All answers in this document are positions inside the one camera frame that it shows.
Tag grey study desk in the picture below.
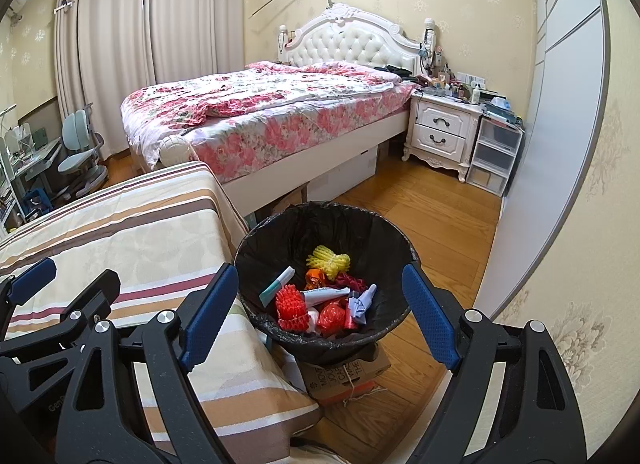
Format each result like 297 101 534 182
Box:
9 138 64 195

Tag orange mesh net ball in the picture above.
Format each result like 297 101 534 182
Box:
274 283 309 333

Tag dark clothes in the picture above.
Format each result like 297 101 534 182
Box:
371 64 414 83

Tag white wardrobe door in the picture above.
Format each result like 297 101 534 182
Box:
471 0 609 315

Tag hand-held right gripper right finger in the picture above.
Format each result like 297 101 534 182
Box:
401 263 587 464

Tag white bed frame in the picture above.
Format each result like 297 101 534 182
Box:
126 108 412 225

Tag white air conditioner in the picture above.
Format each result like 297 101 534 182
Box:
6 0 32 25

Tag clear plastic drawer unit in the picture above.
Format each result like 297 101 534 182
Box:
466 115 524 198

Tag blue school bag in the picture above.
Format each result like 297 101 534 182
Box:
24 188 54 218

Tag brown cardboard box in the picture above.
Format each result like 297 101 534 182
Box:
269 185 308 218

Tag white bookshelf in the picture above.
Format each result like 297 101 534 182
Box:
0 143 24 235

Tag dark red cloth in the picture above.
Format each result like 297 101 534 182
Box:
331 270 369 295

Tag white nightstand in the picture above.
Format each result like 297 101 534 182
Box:
400 92 484 183

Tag white storage box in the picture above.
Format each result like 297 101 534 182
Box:
305 145 379 201

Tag white tube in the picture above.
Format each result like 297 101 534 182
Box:
299 287 352 305

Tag white tufted headboard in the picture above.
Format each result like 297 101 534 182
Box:
276 2 437 78

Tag orange red plastic bag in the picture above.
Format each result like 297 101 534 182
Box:
319 300 352 335

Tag floral sheeted mattress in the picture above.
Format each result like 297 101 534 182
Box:
191 85 417 181

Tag black lined waste bin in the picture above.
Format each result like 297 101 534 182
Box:
233 200 422 368

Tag striped mattress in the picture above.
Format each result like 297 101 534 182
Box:
0 160 322 451

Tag white round bedpost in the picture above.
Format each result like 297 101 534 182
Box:
156 135 194 165

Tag desk monitor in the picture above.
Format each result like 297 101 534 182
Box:
4 123 49 153

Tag light blue desk chair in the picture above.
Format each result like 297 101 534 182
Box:
56 102 109 195

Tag printed cardboard box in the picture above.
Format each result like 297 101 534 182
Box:
299 343 394 408

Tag pile of small bedside items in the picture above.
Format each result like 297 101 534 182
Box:
416 18 524 125

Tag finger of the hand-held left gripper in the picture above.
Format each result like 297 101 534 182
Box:
0 257 58 315
0 269 122 408

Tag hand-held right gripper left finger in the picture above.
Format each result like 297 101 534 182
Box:
54 263 239 464

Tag yellow foam fruit net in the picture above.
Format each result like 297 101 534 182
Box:
306 245 352 278

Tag beige curtain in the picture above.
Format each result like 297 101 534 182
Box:
144 0 247 90
51 0 157 118

